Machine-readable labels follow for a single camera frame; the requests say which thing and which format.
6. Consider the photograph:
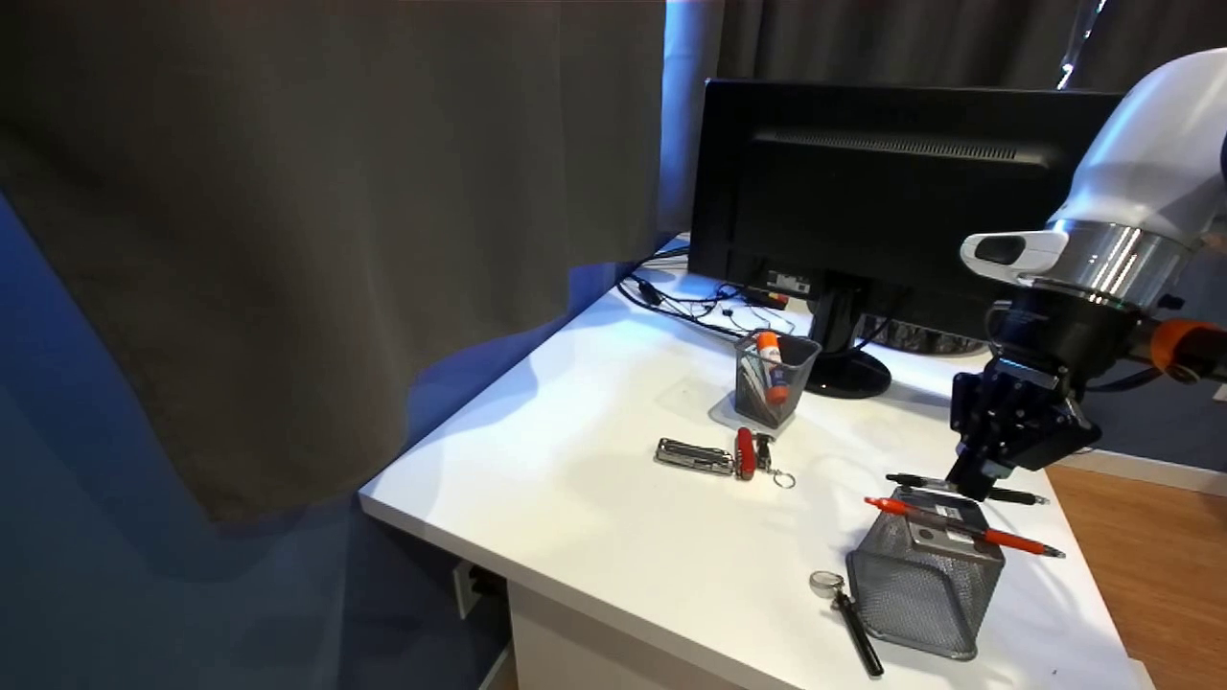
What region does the grey-brown curtain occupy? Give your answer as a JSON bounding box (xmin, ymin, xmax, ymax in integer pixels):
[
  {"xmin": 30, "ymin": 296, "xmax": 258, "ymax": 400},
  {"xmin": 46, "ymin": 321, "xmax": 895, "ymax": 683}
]
[
  {"xmin": 707, "ymin": 0, "xmax": 1227, "ymax": 96},
  {"xmin": 0, "ymin": 0, "xmax": 672, "ymax": 528}
]

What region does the black pen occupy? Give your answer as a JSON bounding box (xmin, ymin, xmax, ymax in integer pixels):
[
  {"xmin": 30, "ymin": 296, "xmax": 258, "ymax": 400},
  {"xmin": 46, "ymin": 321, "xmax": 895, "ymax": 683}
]
[{"xmin": 883, "ymin": 468, "xmax": 1050, "ymax": 512}]

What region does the orange white glue stick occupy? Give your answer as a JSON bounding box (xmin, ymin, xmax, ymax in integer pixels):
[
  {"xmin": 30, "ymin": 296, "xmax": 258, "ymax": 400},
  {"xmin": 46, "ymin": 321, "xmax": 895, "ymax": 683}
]
[{"xmin": 753, "ymin": 328, "xmax": 795, "ymax": 411}]

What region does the red pen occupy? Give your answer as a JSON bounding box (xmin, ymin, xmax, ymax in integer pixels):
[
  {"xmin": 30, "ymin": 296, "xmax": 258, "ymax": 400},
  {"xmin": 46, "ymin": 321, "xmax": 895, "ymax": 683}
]
[{"xmin": 858, "ymin": 495, "xmax": 1071, "ymax": 563}]

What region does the grey folded multi-tool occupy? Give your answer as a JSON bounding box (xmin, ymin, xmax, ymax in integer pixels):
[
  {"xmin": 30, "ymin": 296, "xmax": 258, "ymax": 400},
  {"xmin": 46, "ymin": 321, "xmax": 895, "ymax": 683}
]
[{"xmin": 652, "ymin": 435, "xmax": 739, "ymax": 475}]

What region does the black monitor cable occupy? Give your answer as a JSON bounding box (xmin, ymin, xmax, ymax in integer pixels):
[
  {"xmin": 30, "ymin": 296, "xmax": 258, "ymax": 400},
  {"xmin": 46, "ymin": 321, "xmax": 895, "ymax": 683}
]
[{"xmin": 609, "ymin": 262, "xmax": 775, "ymax": 349}]

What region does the upturned grey mesh stationery holder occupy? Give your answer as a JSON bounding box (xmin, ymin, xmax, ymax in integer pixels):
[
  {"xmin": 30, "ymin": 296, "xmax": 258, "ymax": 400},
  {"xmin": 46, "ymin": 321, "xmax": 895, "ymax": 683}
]
[{"xmin": 842, "ymin": 486, "xmax": 1010, "ymax": 668}]

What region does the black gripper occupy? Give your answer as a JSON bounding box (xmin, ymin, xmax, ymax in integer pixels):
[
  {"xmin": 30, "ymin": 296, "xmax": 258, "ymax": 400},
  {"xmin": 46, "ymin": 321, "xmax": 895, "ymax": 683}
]
[{"xmin": 945, "ymin": 356, "xmax": 1104, "ymax": 507}]

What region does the black computer monitor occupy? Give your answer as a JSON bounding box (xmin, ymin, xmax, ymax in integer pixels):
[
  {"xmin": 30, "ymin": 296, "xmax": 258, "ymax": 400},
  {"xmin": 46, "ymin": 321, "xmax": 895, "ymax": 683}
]
[{"xmin": 681, "ymin": 77, "xmax": 1126, "ymax": 404}]

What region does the white desk cabinet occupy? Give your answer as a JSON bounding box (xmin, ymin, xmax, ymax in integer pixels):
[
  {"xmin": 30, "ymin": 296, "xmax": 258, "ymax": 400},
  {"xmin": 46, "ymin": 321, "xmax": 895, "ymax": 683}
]
[{"xmin": 501, "ymin": 581, "xmax": 758, "ymax": 690}]

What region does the red pocket knife with keyring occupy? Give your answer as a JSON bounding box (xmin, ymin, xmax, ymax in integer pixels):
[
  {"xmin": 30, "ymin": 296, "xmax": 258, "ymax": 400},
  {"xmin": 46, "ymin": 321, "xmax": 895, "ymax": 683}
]
[{"xmin": 729, "ymin": 425, "xmax": 800, "ymax": 495}]

